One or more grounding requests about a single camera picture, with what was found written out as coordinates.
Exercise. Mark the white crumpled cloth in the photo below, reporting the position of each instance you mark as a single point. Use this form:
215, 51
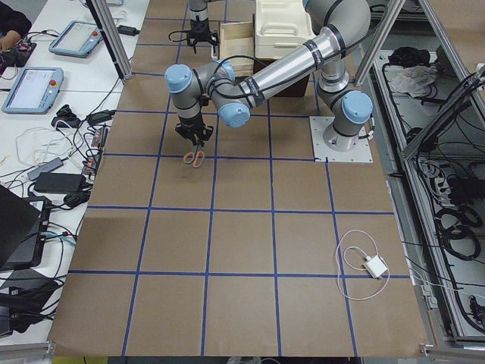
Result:
415, 80

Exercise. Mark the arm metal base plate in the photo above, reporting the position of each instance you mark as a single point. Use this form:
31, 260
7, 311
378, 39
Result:
329, 146

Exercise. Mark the teach pendant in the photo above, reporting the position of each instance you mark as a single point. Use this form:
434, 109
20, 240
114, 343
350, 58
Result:
77, 40
34, 91

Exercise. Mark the white charger with cable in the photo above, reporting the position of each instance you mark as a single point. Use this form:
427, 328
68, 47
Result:
374, 265

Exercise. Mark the aluminium frame post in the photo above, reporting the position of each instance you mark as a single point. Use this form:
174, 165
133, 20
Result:
105, 23

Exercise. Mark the orange grey scissors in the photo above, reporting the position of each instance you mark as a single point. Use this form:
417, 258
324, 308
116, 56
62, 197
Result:
196, 157

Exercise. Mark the large black power brick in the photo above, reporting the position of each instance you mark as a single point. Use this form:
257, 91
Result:
49, 182

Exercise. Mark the teach pendant near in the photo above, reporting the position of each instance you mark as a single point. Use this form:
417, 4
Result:
34, 91

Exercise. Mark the black power adapter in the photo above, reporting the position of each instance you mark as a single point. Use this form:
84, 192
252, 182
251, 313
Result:
127, 30

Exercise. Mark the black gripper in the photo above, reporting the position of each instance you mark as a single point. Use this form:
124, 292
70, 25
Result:
190, 122
199, 29

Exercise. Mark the black laptop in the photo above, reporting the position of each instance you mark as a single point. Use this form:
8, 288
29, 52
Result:
23, 221

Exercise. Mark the teach pendant far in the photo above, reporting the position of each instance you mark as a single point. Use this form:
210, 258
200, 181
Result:
77, 40

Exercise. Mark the cream plastic tray box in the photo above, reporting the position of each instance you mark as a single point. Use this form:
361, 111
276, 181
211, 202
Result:
280, 27

